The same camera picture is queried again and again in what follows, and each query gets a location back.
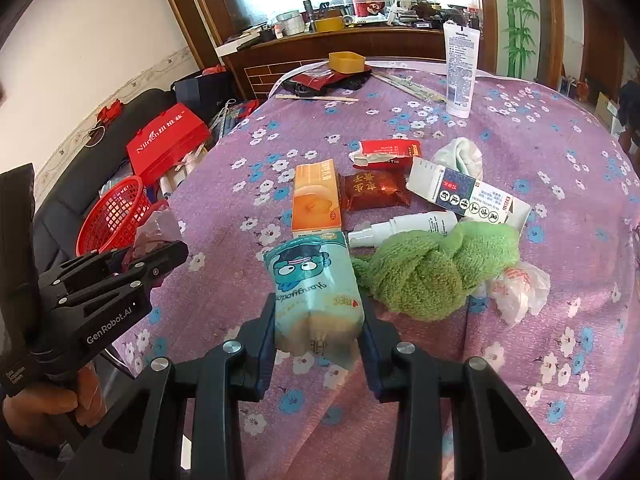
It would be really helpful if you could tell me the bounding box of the crumpled red cigarette pack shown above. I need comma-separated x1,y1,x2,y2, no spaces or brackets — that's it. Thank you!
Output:
348,139,422,168

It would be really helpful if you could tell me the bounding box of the brown snack packet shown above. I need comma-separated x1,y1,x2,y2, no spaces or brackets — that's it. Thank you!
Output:
339,170,412,212

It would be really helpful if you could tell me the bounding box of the orange carton box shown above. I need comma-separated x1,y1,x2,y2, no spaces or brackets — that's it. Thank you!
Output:
291,160,343,238

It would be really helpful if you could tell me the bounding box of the red knot ornament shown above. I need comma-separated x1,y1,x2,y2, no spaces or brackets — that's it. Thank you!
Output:
89,100,124,147

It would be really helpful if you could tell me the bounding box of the red gift box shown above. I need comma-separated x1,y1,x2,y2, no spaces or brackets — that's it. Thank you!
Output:
125,103,212,186

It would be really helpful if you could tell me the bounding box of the yellow plastic box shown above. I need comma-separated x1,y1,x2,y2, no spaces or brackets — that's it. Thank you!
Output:
328,51,367,75

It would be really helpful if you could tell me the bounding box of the green towel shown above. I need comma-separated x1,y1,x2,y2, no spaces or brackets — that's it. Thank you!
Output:
351,221,521,322

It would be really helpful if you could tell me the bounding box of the black sofa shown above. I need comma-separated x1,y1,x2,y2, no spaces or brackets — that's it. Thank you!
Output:
32,87,226,376

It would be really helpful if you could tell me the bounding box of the teal cartoon tissue packet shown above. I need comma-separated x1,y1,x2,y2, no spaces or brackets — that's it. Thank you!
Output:
262,232,365,368

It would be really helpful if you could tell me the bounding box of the white spray bottle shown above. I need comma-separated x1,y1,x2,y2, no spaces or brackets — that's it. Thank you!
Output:
347,210,458,249

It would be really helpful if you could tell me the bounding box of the person's left hand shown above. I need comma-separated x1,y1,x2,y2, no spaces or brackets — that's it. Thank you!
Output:
2,355,108,448

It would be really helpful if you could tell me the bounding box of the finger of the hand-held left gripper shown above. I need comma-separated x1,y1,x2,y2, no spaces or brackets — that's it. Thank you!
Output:
54,271,166,322
39,240,190,297

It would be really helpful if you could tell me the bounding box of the red plastic basket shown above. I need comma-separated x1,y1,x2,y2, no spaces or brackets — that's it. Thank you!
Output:
76,176,151,257

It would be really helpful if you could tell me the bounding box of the measuring tape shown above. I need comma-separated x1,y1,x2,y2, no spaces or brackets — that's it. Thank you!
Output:
200,100,237,157

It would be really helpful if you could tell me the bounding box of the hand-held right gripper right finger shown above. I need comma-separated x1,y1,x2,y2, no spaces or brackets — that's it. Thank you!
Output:
357,297,576,480

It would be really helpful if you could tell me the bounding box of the white and blue medicine box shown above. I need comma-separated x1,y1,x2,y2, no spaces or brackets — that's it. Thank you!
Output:
405,156,532,233

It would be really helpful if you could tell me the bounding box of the white plastic wrapper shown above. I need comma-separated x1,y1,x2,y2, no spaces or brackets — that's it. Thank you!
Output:
131,200,183,261

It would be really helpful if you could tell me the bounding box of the dark jacket on post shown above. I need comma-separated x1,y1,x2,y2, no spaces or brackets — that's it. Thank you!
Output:
617,67,640,151

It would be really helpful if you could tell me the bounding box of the crumpled white tissue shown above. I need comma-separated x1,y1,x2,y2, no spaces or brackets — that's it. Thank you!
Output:
430,137,484,181

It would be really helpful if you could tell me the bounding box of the purple floral tablecloth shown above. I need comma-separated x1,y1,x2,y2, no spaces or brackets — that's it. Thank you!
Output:
112,62,640,480

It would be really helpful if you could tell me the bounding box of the dark shopping bag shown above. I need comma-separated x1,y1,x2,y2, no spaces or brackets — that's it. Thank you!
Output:
172,70,236,121

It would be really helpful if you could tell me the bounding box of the wooden counter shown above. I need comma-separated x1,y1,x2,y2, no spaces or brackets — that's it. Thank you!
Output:
215,25,496,101

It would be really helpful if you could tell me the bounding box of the red and blue printed bag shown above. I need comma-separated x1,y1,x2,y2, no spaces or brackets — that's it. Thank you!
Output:
227,100,261,122

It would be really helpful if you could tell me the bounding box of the wooden chopstick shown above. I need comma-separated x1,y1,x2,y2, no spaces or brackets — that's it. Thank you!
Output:
275,94,360,103

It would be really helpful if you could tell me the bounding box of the white lotion tube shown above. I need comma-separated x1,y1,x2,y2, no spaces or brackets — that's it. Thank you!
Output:
442,21,482,119

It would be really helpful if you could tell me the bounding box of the cardboard box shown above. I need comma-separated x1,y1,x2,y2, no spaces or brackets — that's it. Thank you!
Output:
595,92,621,133

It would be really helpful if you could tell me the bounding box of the dark red pouch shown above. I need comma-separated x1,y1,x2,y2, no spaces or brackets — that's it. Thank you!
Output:
290,71,346,92

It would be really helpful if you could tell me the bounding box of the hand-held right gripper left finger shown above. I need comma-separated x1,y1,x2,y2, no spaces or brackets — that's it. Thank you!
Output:
57,292,278,480

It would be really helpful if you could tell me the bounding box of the white plastic bag red print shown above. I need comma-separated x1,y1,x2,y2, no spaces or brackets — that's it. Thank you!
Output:
472,260,551,326

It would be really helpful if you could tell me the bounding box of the pale sticks bundle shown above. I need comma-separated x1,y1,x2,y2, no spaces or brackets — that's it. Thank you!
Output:
375,72,446,103

